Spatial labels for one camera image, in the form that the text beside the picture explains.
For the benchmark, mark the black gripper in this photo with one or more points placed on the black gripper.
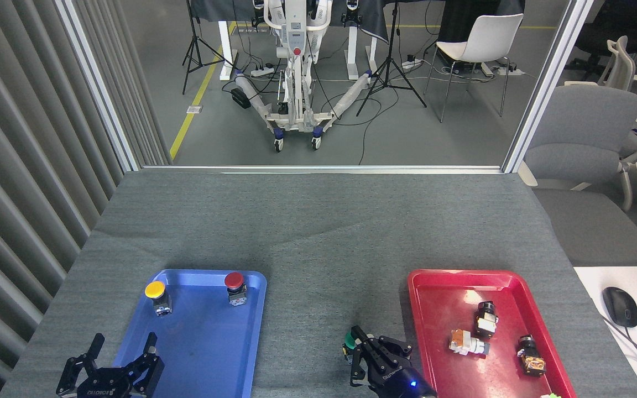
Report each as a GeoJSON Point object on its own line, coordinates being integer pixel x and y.
{"type": "Point", "coordinates": [401, 381]}
{"type": "Point", "coordinates": [103, 384]}

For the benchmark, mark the green push button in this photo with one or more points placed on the green push button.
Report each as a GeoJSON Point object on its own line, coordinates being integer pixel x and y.
{"type": "Point", "coordinates": [348, 338]}

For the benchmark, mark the yellow push button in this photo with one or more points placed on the yellow push button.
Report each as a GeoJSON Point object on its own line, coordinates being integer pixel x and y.
{"type": "Point", "coordinates": [155, 289]}

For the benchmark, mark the red push button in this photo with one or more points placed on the red push button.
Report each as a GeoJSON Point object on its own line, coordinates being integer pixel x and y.
{"type": "Point", "coordinates": [234, 280]}

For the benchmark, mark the red plastic tray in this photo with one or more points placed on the red plastic tray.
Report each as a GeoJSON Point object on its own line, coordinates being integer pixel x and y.
{"type": "Point", "coordinates": [440, 309]}

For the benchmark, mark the blue plastic tray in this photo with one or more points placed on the blue plastic tray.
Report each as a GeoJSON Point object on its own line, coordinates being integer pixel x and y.
{"type": "Point", "coordinates": [208, 354]}

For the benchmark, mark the grey table cloth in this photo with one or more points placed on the grey table cloth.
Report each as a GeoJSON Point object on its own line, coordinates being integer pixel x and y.
{"type": "Point", "coordinates": [318, 237]}

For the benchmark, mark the small green white object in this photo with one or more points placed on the small green white object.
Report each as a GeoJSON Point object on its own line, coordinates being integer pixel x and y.
{"type": "Point", "coordinates": [552, 396]}

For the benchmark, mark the black computer mouse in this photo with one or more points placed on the black computer mouse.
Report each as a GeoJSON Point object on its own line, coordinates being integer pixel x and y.
{"type": "Point", "coordinates": [620, 305]}

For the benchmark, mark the grey floor outlet plate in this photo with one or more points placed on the grey floor outlet plate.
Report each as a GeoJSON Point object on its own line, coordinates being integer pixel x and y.
{"type": "Point", "coordinates": [194, 109]}

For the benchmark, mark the black tripod wide legs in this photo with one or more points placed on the black tripod wide legs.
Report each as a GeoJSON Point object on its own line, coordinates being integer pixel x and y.
{"type": "Point", "coordinates": [389, 66]}

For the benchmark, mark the black power adapter box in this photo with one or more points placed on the black power adapter box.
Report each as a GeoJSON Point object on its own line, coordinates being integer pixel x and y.
{"type": "Point", "coordinates": [240, 98]}

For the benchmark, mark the white power strip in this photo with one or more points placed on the white power strip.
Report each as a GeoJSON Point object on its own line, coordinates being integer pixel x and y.
{"type": "Point", "coordinates": [262, 71]}
{"type": "Point", "coordinates": [411, 63]}
{"type": "Point", "coordinates": [509, 70]}

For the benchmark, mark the grey office chair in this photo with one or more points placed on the grey office chair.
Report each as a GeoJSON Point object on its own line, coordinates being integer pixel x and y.
{"type": "Point", "coordinates": [584, 138]}

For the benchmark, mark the white table leg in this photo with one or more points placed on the white table leg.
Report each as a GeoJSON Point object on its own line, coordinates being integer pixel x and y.
{"type": "Point", "coordinates": [354, 55]}
{"type": "Point", "coordinates": [225, 50]}

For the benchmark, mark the white stand on wheels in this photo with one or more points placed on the white stand on wheels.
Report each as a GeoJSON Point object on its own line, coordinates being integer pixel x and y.
{"type": "Point", "coordinates": [295, 38]}

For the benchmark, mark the white chair metal legs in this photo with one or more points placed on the white chair metal legs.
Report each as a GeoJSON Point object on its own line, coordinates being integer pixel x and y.
{"type": "Point", "coordinates": [484, 38]}

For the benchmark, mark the black tripod thin legs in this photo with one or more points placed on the black tripod thin legs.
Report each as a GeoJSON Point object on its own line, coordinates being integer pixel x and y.
{"type": "Point", "coordinates": [194, 44]}

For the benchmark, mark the white mesh office chair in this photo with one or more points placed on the white mesh office chair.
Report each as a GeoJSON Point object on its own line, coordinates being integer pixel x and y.
{"type": "Point", "coordinates": [620, 66]}

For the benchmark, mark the black office chair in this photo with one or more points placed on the black office chair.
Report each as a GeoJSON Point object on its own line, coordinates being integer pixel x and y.
{"type": "Point", "coordinates": [600, 33]}

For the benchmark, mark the white switch orange base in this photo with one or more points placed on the white switch orange base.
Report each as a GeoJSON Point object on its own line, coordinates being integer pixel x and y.
{"type": "Point", "coordinates": [465, 342]}

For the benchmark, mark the black knob switch white base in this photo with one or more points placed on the black knob switch white base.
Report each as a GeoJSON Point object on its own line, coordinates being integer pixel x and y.
{"type": "Point", "coordinates": [485, 320]}

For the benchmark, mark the black switch orange base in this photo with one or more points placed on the black switch orange base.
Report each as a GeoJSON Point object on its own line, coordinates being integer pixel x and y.
{"type": "Point", "coordinates": [531, 356]}

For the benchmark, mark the silver cross rail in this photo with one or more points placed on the silver cross rail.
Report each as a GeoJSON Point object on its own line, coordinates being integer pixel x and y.
{"type": "Point", "coordinates": [318, 168]}

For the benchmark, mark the silver post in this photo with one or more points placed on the silver post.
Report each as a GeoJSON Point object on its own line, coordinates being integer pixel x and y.
{"type": "Point", "coordinates": [94, 83]}
{"type": "Point", "coordinates": [545, 83]}

